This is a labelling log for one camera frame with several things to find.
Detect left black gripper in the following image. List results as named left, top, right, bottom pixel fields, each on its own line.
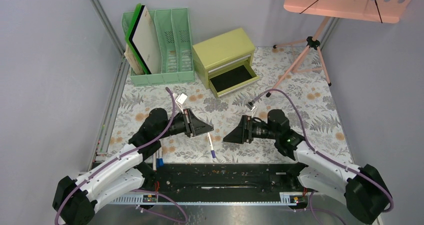
left=157, top=108, right=214, bottom=140

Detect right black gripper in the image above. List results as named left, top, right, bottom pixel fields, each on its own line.
left=223, top=114, right=279, bottom=144

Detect white blue marker pen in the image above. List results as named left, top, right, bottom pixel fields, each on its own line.
left=206, top=132, right=216, bottom=159

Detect yellow-green drawer cabinet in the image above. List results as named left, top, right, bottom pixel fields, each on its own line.
left=192, top=27, right=260, bottom=98

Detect green clip file folder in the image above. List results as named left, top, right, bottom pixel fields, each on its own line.
left=125, top=3, right=151, bottom=75

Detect purple cartoon book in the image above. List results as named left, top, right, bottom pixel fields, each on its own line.
left=125, top=46, right=145, bottom=76

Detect white perforated board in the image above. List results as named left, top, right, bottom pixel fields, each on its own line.
left=134, top=6, right=162, bottom=75

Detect green Treehouse book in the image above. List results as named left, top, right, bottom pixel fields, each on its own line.
left=124, top=49, right=140, bottom=76

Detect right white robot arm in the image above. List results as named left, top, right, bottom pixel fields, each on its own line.
left=223, top=109, right=392, bottom=225

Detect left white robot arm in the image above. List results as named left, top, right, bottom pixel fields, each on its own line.
left=52, top=108, right=214, bottom=225

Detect white red marker pen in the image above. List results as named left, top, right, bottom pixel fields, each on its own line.
left=152, top=154, right=157, bottom=171

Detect floral table mat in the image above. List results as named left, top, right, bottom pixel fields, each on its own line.
left=102, top=47, right=353, bottom=164

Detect mint green file organizer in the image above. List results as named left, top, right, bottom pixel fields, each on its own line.
left=121, top=8, right=195, bottom=87

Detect pink music stand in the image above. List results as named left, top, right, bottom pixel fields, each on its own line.
left=273, top=0, right=411, bottom=90

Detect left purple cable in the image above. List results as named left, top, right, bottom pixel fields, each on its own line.
left=53, top=87, right=178, bottom=225

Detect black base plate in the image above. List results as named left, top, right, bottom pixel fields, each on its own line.
left=91, top=162, right=355, bottom=204

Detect aluminium rail frame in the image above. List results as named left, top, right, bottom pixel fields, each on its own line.
left=71, top=0, right=128, bottom=175

